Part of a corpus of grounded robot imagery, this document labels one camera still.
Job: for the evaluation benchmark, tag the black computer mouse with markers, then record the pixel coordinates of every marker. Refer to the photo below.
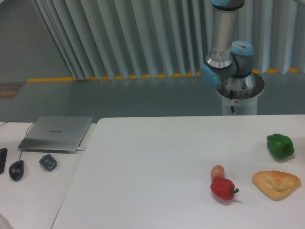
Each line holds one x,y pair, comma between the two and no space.
16,170

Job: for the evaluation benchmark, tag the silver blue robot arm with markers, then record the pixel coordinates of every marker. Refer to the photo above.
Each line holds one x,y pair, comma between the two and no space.
226,58

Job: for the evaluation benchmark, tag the red bell pepper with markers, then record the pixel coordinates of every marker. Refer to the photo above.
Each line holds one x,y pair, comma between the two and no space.
223,188

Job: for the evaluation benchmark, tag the green bell pepper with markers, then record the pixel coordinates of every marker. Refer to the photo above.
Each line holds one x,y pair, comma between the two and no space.
280,146

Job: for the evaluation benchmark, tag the brown egg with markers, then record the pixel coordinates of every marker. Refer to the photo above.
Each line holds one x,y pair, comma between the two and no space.
217,171

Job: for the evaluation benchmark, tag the silver closed laptop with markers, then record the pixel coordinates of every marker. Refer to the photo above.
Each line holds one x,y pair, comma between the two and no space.
57,134

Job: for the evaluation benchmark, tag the dark grey small tray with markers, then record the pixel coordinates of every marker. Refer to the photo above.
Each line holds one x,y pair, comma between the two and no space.
48,162

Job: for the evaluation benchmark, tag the golden flatbread piece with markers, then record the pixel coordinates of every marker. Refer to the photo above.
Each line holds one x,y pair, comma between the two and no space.
276,185

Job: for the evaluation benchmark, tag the black keyboard edge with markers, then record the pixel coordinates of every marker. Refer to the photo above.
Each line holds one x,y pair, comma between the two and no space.
3,156

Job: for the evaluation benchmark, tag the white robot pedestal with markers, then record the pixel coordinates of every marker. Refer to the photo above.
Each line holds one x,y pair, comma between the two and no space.
240,95

